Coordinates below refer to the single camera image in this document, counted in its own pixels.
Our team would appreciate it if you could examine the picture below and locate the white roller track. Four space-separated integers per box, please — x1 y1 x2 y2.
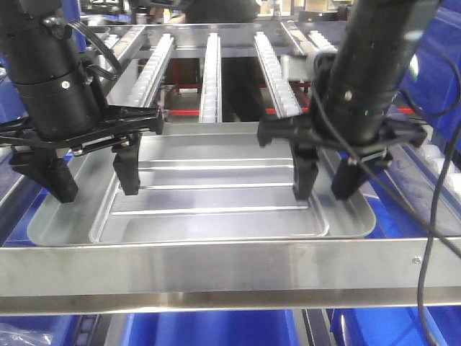
199 32 222 123
254 32 303 119

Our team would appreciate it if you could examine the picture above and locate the white roller track rail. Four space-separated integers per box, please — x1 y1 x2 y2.
125 34 174 107

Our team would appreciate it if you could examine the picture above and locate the blue bin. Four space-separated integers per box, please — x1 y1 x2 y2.
1 316 81 345
327 306 460 345
120 310 300 345

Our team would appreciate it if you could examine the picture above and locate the flat steel divider rail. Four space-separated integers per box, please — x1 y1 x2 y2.
102 25 146 105

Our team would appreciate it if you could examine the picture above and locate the black cable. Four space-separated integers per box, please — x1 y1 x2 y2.
309 86 461 346

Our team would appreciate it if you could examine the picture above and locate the blue crate upper background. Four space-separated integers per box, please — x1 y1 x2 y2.
400 1 460 113

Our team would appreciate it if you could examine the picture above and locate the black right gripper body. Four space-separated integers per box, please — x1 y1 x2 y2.
257 114 426 167

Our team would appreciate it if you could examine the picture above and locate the blue bin lower right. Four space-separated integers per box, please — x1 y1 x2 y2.
327 306 460 345

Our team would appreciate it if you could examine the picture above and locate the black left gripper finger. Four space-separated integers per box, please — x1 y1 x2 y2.
9 148 79 203
112 132 141 195

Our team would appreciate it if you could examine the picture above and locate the blue bin lower middle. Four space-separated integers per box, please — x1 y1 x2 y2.
120 310 300 345

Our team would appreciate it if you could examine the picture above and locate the blue bin lower left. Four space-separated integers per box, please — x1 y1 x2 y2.
1 316 81 345

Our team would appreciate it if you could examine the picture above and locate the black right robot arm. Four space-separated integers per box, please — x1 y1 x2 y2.
257 1 440 200

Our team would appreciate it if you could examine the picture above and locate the large grey metal tray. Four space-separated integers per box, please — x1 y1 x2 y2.
28 123 376 246

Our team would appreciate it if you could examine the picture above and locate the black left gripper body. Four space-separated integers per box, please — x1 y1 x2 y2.
1 105 164 156

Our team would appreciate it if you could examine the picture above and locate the steel front shelf beam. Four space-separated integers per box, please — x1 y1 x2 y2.
0 236 461 318

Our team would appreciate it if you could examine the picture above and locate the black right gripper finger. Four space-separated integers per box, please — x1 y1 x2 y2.
290 143 318 200
331 156 367 200

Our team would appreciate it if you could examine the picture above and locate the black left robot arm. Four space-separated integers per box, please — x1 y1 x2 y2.
1 1 163 203

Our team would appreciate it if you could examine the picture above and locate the small silver ribbed tray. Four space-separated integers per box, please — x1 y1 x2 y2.
90 133 329 244

